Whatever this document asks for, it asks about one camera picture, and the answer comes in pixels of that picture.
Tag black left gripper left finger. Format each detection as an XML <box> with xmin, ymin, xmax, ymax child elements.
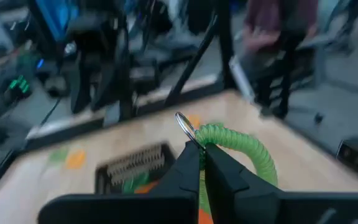
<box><xmin>37</xmin><ymin>140</ymin><xmax>201</xmax><ymax>224</ymax></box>

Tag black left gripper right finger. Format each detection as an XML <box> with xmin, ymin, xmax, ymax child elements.
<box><xmin>203</xmin><ymin>142</ymin><xmax>358</xmax><ymax>224</ymax></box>

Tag black plastic basket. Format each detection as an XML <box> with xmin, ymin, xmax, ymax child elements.
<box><xmin>94</xmin><ymin>142</ymin><xmax>177</xmax><ymax>195</ymax></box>

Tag silver aluminium bar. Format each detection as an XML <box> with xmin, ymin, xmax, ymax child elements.
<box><xmin>228</xmin><ymin>55</ymin><xmax>256</xmax><ymax>102</ymax></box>

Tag person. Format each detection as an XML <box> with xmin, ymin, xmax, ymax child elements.
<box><xmin>241</xmin><ymin>0</ymin><xmax>323</xmax><ymax>119</ymax></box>

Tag blue lit screen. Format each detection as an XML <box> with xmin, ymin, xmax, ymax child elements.
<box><xmin>35</xmin><ymin>0</ymin><xmax>80</xmax><ymax>41</ymax></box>

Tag yellow spring keychain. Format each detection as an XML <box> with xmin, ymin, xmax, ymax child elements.
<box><xmin>65</xmin><ymin>149</ymin><xmax>86</xmax><ymax>170</ymax></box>

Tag black aluminium table frame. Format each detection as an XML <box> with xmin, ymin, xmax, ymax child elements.
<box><xmin>0</xmin><ymin>0</ymin><xmax>358</xmax><ymax>203</ymax></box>

